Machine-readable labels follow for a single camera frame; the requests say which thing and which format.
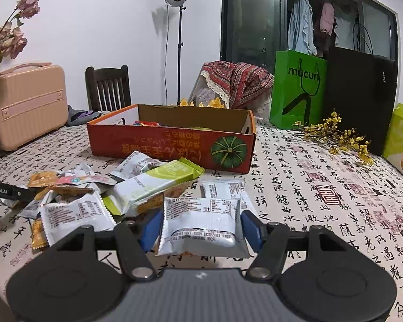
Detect dark glass sliding door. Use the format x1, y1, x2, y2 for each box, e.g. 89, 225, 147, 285
222, 0, 400, 74

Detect orange cardboard box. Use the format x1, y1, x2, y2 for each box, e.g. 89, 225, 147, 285
87, 104, 257, 175

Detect yellow artificial sunflowers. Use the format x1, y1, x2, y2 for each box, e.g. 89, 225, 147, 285
178, 97, 227, 109

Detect hanging pink garment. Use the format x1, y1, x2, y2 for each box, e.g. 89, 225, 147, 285
314, 2, 338, 46

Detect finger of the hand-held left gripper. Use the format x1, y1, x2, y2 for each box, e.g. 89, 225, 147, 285
0, 178, 42, 202

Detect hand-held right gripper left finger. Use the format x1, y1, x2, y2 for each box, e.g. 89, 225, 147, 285
49, 209, 164, 280

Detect pile of assorted snack packets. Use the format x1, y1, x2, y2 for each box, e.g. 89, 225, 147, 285
18, 151, 202, 250

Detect hanging blue shirt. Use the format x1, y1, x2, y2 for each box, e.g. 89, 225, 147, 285
288, 0, 318, 56

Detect grey pouch with purple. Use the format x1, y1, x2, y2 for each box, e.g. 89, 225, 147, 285
67, 105, 103, 127

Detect green white snack packet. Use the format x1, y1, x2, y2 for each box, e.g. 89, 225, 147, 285
102, 159, 202, 218

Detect black paper bag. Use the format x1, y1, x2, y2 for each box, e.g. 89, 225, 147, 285
323, 22, 398, 156

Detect pink suitcase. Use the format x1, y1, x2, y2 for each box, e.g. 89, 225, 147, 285
0, 62, 69, 151

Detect dark wooden chair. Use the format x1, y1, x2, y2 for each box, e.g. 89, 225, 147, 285
85, 65, 132, 112

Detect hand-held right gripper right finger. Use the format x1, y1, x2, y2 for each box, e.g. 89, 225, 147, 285
240, 209, 358, 280

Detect light green snack box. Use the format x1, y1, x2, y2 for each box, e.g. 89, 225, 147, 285
382, 103, 403, 186

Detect pink artificial flowers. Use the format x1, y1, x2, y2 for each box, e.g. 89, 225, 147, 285
0, 0, 41, 68

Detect hanging white garment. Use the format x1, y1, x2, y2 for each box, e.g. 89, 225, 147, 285
336, 7, 360, 47

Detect yellow flower branch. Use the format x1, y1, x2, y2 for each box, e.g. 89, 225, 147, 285
294, 110, 375, 166

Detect green paper bag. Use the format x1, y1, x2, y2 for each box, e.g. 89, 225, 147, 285
269, 50, 328, 130

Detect red patterned cloth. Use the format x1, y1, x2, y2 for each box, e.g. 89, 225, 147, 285
201, 61, 275, 109

